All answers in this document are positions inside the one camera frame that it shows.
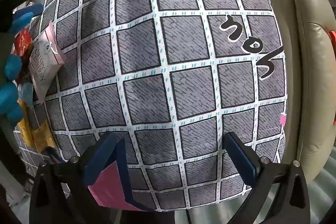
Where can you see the yellow snack packet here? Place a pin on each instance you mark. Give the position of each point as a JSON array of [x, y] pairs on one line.
[[42, 137], [23, 121]]

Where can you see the white pink snack packet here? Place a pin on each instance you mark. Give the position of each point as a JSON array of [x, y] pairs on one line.
[[43, 66]]

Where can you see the red snack packet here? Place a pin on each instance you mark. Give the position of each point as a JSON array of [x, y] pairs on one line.
[[22, 43]]

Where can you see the grey checked blanket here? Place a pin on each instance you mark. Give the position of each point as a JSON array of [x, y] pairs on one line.
[[168, 56]]

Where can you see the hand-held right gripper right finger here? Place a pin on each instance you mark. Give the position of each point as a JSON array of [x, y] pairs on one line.
[[240, 158]]

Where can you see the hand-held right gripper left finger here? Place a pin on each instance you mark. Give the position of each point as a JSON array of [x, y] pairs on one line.
[[101, 154]]

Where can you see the beige leather sofa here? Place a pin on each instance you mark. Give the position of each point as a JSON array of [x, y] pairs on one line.
[[302, 56]]

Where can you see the person's left hand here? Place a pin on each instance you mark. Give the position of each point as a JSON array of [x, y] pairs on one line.
[[10, 100]]

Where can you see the orange plastic piece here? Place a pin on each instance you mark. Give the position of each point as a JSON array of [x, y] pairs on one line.
[[332, 38]]

